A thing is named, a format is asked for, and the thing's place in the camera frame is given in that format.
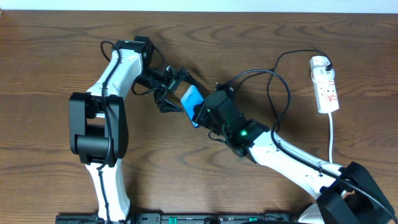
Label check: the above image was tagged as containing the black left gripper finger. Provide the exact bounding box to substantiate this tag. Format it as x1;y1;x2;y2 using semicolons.
157;98;183;113
180;66;201;88

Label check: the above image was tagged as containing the blue Galaxy smartphone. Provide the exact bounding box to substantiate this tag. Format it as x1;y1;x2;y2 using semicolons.
180;85;204;128

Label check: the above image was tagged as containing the white power strip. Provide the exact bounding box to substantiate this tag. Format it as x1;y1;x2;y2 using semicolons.
310;55;340;114

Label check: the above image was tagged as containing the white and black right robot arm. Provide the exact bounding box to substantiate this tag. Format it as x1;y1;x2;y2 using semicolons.
181;87;397;223

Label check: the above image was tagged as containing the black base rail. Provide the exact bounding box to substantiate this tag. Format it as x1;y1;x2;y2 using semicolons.
55;213;298;224

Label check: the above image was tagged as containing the white power strip cord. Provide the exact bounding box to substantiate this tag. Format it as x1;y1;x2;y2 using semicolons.
328;112;334;164

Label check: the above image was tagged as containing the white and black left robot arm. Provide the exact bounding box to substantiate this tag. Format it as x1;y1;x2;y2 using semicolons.
69;35;199;223

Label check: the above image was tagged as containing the black USB charger cable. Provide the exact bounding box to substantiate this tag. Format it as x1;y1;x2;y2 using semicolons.
229;49;333;133

